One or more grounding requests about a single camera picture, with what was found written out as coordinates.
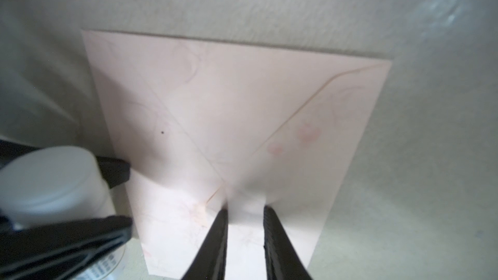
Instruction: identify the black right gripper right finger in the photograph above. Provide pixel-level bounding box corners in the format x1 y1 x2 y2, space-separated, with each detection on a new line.
263 206 312 280

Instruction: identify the white glue stick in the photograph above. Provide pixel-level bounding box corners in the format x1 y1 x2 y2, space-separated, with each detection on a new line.
1 146 127 279

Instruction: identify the pink paper envelope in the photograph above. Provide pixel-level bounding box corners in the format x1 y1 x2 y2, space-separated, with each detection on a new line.
82 31 392 279

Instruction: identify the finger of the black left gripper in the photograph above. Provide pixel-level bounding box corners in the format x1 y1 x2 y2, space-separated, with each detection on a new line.
1 215 133 279
1 140 130 189

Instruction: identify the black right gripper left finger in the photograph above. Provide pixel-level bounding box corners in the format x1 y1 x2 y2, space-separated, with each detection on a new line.
182 208 228 280

